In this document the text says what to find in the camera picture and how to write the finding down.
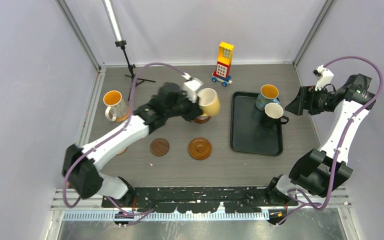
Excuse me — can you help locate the wooden ringed coaster front right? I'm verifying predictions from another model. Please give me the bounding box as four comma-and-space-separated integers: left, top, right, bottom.
188, 137, 213, 161

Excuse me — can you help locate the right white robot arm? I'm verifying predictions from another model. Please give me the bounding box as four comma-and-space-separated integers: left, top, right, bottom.
265, 73, 375, 205

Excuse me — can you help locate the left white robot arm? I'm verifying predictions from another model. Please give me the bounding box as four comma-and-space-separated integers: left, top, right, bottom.
62, 78, 203, 207

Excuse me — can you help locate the wooden ringed coaster back right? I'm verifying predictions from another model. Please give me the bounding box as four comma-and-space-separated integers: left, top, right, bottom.
192, 115, 212, 125

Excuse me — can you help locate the cork coaster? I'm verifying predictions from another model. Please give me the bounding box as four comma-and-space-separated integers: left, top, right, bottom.
110, 106, 130, 122
117, 148, 127, 155

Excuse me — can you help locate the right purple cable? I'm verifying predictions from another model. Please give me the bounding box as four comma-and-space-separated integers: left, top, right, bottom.
276, 55, 384, 227

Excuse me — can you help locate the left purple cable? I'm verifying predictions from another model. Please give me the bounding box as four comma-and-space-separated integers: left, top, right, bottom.
62, 62, 193, 227

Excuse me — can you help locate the cork coaster front left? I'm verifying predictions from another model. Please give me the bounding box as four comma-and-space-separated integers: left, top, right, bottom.
117, 148, 127, 155

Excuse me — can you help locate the black tripod with light pole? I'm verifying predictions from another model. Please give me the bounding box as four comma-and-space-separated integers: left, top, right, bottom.
102, 0, 156, 90

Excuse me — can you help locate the purple cable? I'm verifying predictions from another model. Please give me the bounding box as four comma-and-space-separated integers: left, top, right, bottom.
276, 55, 384, 227
62, 62, 193, 227

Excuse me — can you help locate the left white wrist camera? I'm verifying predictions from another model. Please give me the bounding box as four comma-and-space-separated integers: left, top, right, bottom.
181, 72, 203, 103

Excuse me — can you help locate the blue mug yellow inside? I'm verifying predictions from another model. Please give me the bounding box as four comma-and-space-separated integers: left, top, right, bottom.
255, 84, 280, 111

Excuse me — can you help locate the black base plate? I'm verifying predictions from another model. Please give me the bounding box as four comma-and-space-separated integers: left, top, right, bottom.
115, 186, 298, 214

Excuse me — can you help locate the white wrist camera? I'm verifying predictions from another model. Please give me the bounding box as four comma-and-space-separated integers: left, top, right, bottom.
313, 65, 334, 91
181, 72, 203, 103

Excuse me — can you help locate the dark walnut coaster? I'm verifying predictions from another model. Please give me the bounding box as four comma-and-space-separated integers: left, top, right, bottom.
149, 138, 170, 157

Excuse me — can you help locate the black serving tray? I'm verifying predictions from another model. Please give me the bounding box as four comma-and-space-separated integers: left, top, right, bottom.
230, 91, 289, 156

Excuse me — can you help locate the cork coaster back left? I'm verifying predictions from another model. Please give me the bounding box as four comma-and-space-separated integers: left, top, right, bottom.
110, 106, 130, 122

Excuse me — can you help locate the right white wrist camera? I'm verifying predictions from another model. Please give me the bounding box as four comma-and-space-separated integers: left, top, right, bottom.
313, 65, 334, 91

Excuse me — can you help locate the white patterned mug orange inside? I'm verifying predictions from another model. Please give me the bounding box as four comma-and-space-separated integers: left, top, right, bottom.
103, 90, 129, 122

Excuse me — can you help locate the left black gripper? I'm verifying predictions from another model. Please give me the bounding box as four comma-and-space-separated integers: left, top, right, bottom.
165, 89, 204, 123

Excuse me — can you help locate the toy brick tower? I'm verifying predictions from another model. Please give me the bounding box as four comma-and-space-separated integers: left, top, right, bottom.
211, 41, 235, 87

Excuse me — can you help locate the wooden ringed coaster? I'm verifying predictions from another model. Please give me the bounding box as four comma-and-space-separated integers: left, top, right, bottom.
188, 137, 213, 161
192, 115, 212, 125

